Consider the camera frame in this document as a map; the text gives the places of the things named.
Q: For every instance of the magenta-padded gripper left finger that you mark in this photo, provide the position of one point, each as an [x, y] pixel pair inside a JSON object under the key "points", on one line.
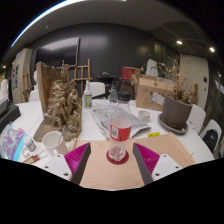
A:
{"points": [[58, 165]]}

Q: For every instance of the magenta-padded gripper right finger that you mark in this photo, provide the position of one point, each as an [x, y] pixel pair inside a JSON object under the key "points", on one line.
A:
{"points": [[163, 165]]}

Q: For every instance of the clear red-labelled drink bottle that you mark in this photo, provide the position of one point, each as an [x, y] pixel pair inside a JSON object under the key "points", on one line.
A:
{"points": [[120, 130]]}

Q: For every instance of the white mug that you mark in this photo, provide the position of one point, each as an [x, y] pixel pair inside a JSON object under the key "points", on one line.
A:
{"points": [[53, 143]]}

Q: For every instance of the small yellow object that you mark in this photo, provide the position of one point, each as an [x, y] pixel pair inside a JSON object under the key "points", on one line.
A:
{"points": [[153, 134]]}

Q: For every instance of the small silver-lidded white jar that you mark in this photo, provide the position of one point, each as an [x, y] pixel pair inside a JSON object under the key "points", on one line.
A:
{"points": [[30, 145]]}

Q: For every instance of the grey plant saucer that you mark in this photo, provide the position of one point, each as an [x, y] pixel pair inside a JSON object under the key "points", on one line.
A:
{"points": [[166, 127]]}

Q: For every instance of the holographic colourful book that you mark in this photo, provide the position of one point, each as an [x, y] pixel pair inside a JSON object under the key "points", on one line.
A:
{"points": [[11, 143]]}

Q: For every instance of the flat round red coaster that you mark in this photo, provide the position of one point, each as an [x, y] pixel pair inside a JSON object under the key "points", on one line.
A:
{"points": [[111, 161]]}

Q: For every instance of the small glass jar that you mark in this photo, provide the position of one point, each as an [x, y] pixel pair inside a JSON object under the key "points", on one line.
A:
{"points": [[144, 116]]}

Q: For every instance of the black backpack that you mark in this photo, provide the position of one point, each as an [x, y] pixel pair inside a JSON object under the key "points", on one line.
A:
{"points": [[210, 140]]}

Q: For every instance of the grey pot with dried plant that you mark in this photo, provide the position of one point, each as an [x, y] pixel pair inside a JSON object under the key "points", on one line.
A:
{"points": [[175, 113]]}

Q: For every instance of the white chair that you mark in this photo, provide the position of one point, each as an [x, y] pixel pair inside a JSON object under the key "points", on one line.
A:
{"points": [[98, 88], [215, 125], [34, 96], [198, 115]]}

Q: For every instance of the golden sculpture on wooden base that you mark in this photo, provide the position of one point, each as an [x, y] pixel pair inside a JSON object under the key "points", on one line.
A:
{"points": [[63, 103]]}

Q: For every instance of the newspaper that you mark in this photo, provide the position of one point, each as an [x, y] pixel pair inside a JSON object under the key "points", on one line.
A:
{"points": [[100, 116]]}

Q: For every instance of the white green-labelled spray bottle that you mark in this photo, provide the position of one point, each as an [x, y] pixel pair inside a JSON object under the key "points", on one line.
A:
{"points": [[88, 100]]}

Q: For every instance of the cardboard box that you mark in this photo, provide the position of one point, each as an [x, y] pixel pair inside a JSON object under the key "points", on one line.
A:
{"points": [[146, 93]]}

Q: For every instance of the wooden figure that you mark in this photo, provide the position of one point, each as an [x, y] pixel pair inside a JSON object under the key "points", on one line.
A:
{"points": [[195, 94]]}

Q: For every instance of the white plaster bust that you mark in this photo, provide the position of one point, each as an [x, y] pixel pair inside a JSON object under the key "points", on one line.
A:
{"points": [[35, 78]]}

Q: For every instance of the white paper bag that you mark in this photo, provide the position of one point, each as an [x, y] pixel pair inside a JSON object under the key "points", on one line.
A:
{"points": [[152, 68]]}

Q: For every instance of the red box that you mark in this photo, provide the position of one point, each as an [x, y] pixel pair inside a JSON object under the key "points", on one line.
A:
{"points": [[128, 72]]}

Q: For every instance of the white shelf cabinet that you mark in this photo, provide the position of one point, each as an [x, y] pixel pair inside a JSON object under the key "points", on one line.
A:
{"points": [[20, 66]]}

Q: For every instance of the round ceiling spotlight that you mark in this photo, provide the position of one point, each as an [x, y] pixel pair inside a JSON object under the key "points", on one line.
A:
{"points": [[212, 49], [179, 42]]}

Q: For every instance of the black wall screen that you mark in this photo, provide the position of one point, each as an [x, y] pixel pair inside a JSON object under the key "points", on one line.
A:
{"points": [[56, 51]]}

